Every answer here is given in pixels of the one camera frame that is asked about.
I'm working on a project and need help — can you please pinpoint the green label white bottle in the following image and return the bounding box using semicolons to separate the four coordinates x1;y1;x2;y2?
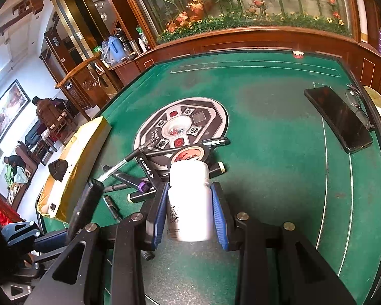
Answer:
166;160;213;242

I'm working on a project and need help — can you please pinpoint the black electrical tape roll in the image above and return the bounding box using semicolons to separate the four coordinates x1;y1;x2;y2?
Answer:
169;145;210;164

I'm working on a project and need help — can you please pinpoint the black smartphone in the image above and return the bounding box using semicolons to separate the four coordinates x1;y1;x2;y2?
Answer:
304;86;373;154

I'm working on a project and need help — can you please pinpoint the blue water kettle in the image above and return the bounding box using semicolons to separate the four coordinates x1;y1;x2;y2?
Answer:
102;36;129;65

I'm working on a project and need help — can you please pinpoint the red white mahjong tile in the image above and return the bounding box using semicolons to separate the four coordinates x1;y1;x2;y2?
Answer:
292;50;305;58

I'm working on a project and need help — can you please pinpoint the yellow open storage box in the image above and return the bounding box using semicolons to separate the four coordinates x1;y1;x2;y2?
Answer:
36;116;111;222

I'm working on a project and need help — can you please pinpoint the clear silver tip pen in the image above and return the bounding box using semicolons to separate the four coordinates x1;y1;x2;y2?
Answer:
97;137;157;182

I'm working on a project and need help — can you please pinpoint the black fineliner pen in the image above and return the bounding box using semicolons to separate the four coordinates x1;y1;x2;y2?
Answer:
103;195;122;222

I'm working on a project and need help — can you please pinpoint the yellow capped black marker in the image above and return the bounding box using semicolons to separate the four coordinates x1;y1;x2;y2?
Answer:
126;162;226;203

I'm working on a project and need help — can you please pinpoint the purple capped black marker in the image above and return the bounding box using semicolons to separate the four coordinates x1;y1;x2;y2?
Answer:
104;170;151;193

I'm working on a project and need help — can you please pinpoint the wooden chair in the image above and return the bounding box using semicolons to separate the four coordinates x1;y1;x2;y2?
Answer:
55;52;123;121

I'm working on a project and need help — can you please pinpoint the white round stool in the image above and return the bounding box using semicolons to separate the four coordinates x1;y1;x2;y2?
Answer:
363;86;381;117

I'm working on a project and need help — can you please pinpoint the artificial flower planter display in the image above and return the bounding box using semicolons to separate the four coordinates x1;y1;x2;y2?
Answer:
137;0;352;43

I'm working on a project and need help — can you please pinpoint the framed wall painting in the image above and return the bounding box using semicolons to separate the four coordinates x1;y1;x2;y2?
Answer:
0;79;31;144

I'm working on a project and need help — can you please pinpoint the round dice control panel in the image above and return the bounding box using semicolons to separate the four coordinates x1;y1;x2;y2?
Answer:
133;97;228;151

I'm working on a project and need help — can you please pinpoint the seated person brown jacket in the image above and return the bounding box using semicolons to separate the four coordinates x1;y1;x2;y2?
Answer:
32;96;67;129

